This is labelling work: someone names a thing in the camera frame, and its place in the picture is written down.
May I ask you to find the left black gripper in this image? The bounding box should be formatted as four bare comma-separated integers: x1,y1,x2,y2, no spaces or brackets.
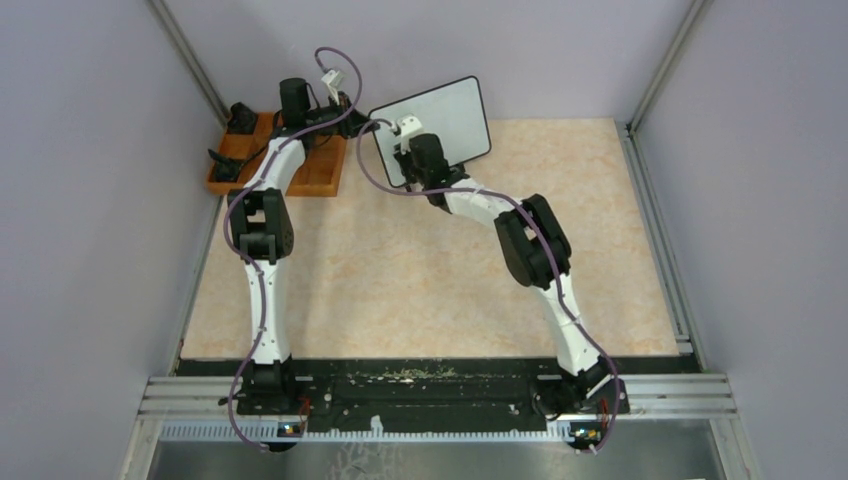
306,92,381,141

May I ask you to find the white whiteboard with black frame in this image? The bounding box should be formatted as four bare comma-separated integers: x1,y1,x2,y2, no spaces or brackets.
368,75,492,166

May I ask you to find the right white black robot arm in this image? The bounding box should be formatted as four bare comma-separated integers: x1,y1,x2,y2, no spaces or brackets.
395,133,624,414

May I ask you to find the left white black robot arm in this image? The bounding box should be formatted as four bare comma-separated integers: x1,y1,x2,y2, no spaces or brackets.
224,70,365,414

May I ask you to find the orange wooden compartment tray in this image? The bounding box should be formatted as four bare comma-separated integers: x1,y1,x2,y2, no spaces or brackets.
205,112,347,197

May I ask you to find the rolled dark tie back left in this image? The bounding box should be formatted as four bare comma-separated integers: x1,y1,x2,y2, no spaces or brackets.
226,102,259,135

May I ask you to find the rolled dark tie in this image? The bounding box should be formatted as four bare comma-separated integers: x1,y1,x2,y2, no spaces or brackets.
226,102,259,135
207,149,243,183

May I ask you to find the rolled dark tie front left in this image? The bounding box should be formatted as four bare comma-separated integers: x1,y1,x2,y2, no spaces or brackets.
207,149,243,183

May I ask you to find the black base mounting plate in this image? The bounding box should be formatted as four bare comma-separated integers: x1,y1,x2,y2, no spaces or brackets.
177,357,700,435

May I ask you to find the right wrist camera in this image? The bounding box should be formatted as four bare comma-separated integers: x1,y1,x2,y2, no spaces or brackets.
393,115,424,139

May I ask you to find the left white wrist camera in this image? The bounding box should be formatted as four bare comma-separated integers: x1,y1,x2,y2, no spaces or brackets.
321,69,345,91

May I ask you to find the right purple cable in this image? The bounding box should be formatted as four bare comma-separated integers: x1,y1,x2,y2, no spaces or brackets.
355,117,628,455

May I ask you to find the purple cable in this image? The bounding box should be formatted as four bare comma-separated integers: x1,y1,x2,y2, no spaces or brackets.
218,46,364,453
355,117,628,455

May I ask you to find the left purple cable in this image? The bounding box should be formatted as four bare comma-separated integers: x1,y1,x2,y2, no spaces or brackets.
218,46,364,453

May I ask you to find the aluminium frame rail front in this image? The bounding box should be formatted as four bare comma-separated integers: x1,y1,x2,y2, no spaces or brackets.
138,374,738,420

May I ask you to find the white slotted cable duct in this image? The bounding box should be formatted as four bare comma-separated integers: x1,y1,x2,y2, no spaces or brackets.
159,420,574,443

